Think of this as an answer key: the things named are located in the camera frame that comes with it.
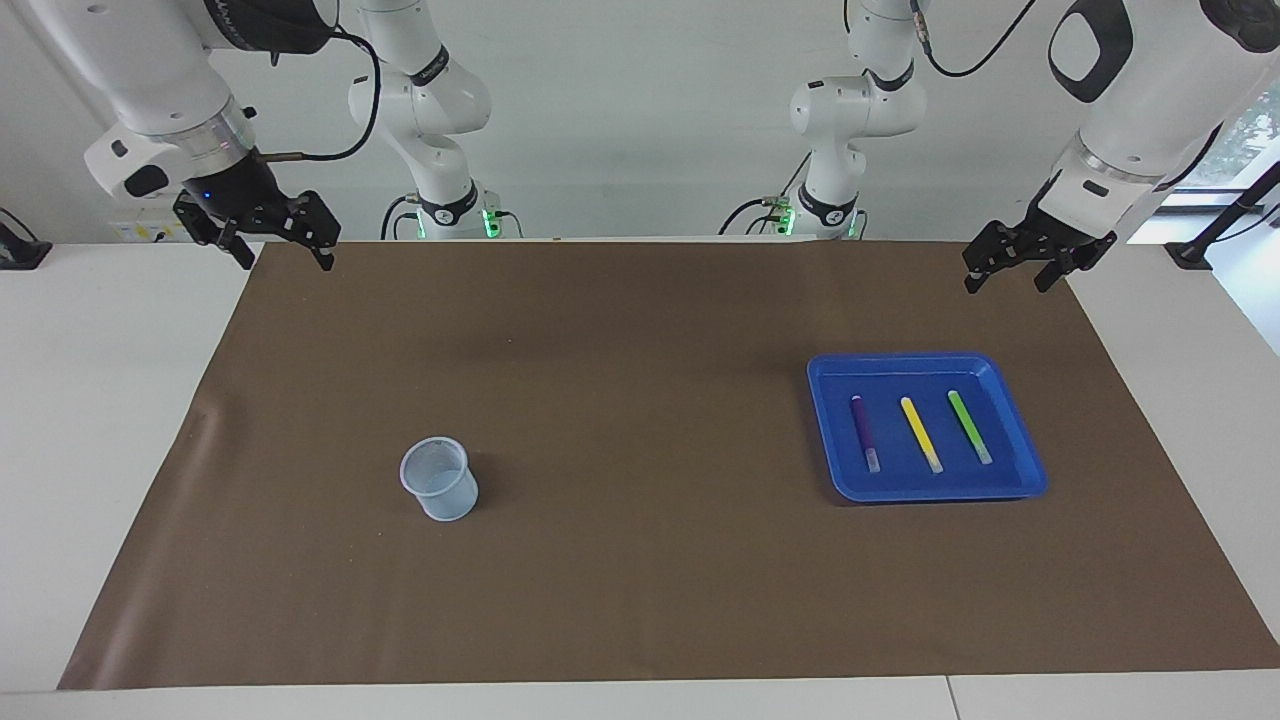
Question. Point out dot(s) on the window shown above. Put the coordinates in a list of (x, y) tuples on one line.
[(1245, 140)]

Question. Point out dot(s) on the blue plastic tray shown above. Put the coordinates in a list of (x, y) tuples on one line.
[(900, 470)]

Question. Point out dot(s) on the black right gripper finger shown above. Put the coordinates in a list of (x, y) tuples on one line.
[(240, 248), (323, 255)]

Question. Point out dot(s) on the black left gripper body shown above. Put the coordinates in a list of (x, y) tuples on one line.
[(1040, 240)]

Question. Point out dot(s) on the black table clamp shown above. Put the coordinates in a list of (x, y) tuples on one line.
[(20, 252)]

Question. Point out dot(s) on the yellow pen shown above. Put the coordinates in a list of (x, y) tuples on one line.
[(920, 432)]

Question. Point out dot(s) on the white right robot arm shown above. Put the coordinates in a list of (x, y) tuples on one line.
[(150, 80)]

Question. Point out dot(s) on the brown table mat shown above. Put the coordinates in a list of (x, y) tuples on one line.
[(640, 560)]

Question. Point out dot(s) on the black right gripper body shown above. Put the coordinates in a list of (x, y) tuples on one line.
[(240, 200)]

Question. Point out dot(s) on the white wall socket box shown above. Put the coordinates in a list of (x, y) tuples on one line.
[(140, 232)]

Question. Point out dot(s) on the purple pen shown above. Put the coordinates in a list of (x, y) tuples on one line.
[(863, 430)]

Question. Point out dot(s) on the translucent plastic cup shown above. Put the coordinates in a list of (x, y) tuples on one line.
[(445, 495)]

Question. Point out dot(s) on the black camera stand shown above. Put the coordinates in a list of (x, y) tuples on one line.
[(1195, 250)]

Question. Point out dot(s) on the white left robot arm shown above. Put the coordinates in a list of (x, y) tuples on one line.
[(1120, 120)]

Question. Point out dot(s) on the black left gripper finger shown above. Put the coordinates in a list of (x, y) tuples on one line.
[(1050, 276), (976, 276)]

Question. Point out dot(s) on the green pen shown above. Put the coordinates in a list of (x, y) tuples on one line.
[(969, 425)]

